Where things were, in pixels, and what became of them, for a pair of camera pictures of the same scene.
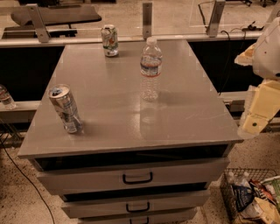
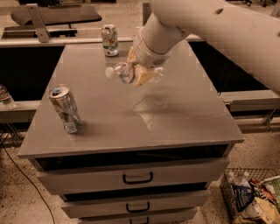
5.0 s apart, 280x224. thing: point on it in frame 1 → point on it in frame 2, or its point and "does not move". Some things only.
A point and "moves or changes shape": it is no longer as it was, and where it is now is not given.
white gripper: (268, 57) → (146, 57)
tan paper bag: (262, 211) does not move
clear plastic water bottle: (150, 71) moves or changes shape
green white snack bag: (273, 183) does not move
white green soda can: (109, 38) does not move
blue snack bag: (243, 196) does not move
